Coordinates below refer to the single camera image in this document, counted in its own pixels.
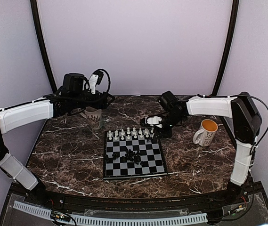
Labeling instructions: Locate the cream floral mug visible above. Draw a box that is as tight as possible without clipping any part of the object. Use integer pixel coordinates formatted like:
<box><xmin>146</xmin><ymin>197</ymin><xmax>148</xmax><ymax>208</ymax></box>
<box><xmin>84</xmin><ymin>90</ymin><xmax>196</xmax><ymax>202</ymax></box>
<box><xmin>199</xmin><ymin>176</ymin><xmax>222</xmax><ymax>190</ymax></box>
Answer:
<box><xmin>80</xmin><ymin>106</ymin><xmax>103</xmax><ymax>130</ymax></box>

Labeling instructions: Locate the black left frame post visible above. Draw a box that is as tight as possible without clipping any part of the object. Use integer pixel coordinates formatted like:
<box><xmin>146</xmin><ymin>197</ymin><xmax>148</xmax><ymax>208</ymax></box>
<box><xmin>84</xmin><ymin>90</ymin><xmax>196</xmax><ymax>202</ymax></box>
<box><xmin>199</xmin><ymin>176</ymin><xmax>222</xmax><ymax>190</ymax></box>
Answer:
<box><xmin>30</xmin><ymin>0</ymin><xmax>57</xmax><ymax>93</ymax></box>

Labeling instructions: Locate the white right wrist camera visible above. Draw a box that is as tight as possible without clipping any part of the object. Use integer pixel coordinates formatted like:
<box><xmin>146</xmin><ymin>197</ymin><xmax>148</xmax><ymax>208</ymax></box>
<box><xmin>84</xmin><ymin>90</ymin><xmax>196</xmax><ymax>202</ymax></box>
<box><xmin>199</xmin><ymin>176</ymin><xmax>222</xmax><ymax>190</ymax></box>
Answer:
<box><xmin>139</xmin><ymin>116</ymin><xmax>165</xmax><ymax>128</ymax></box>

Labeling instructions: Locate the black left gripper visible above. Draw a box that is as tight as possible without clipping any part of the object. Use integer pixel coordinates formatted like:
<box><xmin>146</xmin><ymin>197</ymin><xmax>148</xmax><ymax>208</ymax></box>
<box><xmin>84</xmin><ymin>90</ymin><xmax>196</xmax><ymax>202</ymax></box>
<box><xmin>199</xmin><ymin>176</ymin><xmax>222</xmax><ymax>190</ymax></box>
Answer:
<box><xmin>71</xmin><ymin>90</ymin><xmax>115</xmax><ymax>109</ymax></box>

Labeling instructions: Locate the black right frame post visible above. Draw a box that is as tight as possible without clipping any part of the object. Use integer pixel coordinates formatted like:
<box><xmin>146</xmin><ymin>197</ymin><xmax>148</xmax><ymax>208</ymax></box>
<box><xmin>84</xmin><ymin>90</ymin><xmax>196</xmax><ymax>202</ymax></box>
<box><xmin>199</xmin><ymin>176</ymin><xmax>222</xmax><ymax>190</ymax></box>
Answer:
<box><xmin>211</xmin><ymin>0</ymin><xmax>239</xmax><ymax>96</ymax></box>

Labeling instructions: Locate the black front rail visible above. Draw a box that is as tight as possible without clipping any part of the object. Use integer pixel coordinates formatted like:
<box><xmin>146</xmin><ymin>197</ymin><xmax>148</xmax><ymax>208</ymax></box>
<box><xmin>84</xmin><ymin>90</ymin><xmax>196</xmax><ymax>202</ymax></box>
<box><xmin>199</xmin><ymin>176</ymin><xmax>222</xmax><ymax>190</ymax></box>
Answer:
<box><xmin>43</xmin><ymin>191</ymin><xmax>229</xmax><ymax>211</ymax></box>

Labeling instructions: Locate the white mug orange interior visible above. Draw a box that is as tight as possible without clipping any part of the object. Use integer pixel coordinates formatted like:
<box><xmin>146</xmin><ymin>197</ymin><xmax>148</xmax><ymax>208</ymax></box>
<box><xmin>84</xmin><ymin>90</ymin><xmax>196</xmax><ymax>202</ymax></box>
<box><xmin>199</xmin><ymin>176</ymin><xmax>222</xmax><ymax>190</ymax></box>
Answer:
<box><xmin>193</xmin><ymin>119</ymin><xmax>218</xmax><ymax>147</ymax></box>

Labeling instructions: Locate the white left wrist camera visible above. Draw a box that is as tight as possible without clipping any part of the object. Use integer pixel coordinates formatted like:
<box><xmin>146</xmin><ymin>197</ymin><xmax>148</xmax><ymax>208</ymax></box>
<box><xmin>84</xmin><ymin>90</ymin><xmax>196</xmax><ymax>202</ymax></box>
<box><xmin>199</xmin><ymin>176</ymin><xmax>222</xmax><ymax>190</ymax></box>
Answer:
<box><xmin>89</xmin><ymin>71</ymin><xmax>104</xmax><ymax>95</ymax></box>

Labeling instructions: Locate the black frame post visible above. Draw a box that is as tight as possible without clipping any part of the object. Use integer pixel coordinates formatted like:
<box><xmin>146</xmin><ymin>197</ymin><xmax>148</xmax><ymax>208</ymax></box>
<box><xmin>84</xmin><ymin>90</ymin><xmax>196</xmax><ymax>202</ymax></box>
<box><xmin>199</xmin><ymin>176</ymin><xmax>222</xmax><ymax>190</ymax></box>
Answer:
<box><xmin>30</xmin><ymin>0</ymin><xmax>57</xmax><ymax>93</ymax></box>
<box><xmin>211</xmin><ymin>0</ymin><xmax>239</xmax><ymax>96</ymax></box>

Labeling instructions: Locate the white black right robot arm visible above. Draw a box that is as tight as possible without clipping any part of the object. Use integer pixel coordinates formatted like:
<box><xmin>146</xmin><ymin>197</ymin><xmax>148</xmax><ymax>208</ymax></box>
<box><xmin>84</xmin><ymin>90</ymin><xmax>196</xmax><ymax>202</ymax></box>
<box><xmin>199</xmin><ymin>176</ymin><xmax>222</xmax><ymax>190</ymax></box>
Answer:
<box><xmin>140</xmin><ymin>91</ymin><xmax>262</xmax><ymax>204</ymax></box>

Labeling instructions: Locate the black grey chess board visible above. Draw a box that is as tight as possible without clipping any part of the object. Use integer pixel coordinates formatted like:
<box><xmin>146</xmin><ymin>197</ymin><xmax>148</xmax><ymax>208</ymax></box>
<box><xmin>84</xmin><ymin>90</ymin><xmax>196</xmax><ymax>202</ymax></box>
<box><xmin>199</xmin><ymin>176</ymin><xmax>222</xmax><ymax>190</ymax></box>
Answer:
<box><xmin>103</xmin><ymin>129</ymin><xmax>168</xmax><ymax>180</ymax></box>

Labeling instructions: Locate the pile of black chess pieces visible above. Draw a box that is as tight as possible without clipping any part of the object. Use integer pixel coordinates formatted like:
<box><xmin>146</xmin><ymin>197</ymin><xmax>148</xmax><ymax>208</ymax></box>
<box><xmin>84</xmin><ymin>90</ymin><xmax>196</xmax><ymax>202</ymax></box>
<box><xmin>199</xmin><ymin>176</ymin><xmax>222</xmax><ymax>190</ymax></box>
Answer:
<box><xmin>104</xmin><ymin>148</ymin><xmax>143</xmax><ymax>164</ymax></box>

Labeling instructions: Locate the white slotted cable duct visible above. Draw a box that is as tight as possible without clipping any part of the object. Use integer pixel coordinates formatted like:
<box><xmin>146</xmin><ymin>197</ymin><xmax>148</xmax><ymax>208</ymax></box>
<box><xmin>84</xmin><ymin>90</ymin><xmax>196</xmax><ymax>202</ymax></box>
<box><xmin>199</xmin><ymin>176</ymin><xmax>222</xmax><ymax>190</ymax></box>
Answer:
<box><xmin>13</xmin><ymin>201</ymin><xmax>208</xmax><ymax>226</ymax></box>

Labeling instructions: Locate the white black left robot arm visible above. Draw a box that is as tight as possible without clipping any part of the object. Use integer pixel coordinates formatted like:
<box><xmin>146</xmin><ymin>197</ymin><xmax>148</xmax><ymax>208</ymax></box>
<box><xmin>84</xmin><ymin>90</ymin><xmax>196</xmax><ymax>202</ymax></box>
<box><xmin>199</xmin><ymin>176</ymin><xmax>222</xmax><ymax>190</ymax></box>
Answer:
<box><xmin>0</xmin><ymin>68</ymin><xmax>115</xmax><ymax>205</ymax></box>

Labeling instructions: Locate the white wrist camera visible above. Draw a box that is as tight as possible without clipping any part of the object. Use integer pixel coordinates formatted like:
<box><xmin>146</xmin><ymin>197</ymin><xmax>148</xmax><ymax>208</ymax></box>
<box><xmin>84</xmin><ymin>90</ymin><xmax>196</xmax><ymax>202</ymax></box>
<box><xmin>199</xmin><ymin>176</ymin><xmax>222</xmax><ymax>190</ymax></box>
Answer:
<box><xmin>139</xmin><ymin>116</ymin><xmax>165</xmax><ymax>128</ymax></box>
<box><xmin>89</xmin><ymin>71</ymin><xmax>104</xmax><ymax>95</ymax></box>

